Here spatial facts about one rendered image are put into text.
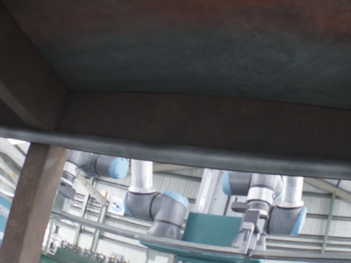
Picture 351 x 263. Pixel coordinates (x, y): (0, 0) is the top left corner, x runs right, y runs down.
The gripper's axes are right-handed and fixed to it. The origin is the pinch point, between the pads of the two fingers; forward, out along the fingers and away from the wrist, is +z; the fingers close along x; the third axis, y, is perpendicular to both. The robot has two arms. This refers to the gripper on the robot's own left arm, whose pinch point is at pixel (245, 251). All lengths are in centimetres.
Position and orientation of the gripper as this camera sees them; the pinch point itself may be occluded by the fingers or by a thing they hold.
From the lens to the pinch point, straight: 130.5
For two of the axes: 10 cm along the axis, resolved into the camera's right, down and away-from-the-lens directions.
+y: 9.1, 0.7, -4.0
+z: -2.5, 8.8, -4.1
